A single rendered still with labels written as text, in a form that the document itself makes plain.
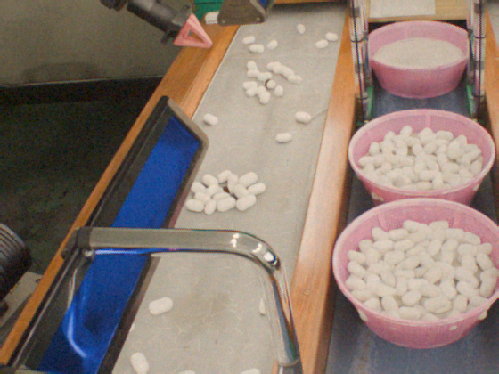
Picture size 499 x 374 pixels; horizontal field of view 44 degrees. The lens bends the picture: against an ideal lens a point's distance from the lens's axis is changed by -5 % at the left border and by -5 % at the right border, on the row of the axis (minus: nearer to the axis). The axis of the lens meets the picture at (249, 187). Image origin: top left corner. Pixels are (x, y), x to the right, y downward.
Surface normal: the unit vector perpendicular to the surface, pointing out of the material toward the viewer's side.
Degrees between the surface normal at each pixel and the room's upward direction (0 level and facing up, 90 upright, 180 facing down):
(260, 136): 0
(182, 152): 58
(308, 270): 0
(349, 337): 0
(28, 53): 90
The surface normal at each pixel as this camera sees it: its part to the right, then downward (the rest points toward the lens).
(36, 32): -0.26, 0.61
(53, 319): 0.73, -0.43
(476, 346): -0.16, -0.79
